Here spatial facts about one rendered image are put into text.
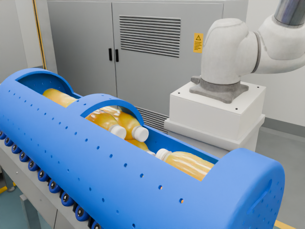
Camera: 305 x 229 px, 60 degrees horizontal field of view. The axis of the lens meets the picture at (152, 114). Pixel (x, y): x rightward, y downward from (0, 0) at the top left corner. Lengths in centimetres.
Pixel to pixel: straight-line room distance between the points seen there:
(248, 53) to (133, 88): 174
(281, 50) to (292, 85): 226
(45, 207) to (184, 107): 59
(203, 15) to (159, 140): 146
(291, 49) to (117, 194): 78
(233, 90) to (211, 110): 12
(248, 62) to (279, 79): 228
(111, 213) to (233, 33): 72
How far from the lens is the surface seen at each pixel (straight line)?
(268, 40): 102
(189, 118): 104
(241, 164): 43
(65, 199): 80
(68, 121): 64
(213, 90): 103
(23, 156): 102
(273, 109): 340
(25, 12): 591
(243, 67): 102
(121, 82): 270
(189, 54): 217
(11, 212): 235
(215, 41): 98
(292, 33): 102
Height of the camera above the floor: 147
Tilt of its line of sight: 24 degrees down
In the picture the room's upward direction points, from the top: straight up
